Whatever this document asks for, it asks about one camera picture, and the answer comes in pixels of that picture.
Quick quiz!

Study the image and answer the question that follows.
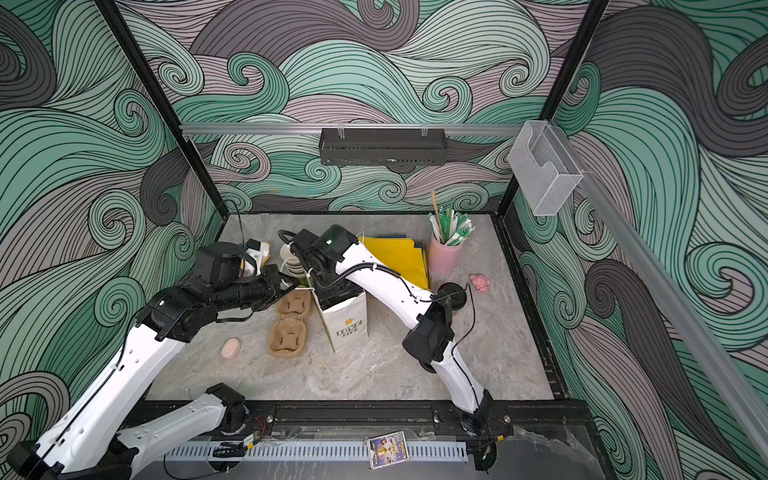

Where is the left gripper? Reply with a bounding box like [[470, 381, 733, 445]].
[[215, 265, 302, 315]]

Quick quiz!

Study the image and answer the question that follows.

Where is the white paper takeout bag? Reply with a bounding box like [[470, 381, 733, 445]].
[[312, 286, 368, 353]]

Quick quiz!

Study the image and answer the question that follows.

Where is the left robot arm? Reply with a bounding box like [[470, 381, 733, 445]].
[[6, 240, 300, 479]]

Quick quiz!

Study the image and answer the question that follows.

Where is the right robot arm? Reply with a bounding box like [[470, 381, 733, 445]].
[[278, 224, 493, 436]]

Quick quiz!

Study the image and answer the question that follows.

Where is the stack of paper cups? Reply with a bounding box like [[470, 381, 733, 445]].
[[280, 244, 306, 278]]

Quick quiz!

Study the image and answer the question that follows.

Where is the pink oval soap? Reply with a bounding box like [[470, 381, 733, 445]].
[[220, 338, 242, 360]]

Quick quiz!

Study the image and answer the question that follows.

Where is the yellow napkin stack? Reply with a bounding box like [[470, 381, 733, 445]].
[[358, 236, 429, 290]]

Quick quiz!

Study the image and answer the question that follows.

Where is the stack of pulp cup carriers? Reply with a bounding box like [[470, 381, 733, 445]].
[[267, 290, 313, 358]]

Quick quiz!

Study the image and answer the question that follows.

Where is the pink straw holder cup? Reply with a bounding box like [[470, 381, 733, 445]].
[[427, 237, 462, 277]]

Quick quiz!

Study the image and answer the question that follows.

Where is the wrapped straws bundle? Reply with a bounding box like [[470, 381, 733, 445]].
[[428, 191, 475, 247]]

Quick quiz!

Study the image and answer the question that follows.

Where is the small pink toy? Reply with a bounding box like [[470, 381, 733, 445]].
[[470, 274, 492, 293]]

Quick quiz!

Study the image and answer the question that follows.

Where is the small picture card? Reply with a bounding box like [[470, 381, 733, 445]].
[[365, 431, 410, 470]]

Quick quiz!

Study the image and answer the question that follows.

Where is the black wall shelf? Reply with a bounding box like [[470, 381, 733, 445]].
[[318, 127, 448, 166]]

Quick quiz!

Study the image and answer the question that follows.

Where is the white slotted cable duct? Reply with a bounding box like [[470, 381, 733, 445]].
[[165, 440, 469, 463]]

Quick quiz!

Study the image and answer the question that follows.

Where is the clear acrylic wall holder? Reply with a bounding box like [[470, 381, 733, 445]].
[[507, 120, 583, 217]]

